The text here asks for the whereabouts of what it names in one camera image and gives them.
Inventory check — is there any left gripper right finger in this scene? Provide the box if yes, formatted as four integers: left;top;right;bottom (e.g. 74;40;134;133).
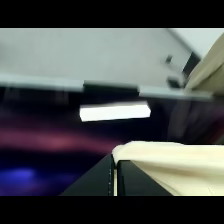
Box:
117;159;174;197

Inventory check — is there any cream garment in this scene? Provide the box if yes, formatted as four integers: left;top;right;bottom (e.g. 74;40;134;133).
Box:
111;31;224;197

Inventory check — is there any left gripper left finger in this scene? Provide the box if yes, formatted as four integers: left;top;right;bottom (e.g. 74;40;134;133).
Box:
60;153;115;197

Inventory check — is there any silver frame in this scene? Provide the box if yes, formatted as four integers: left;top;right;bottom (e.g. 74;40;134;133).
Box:
0;73;214;101

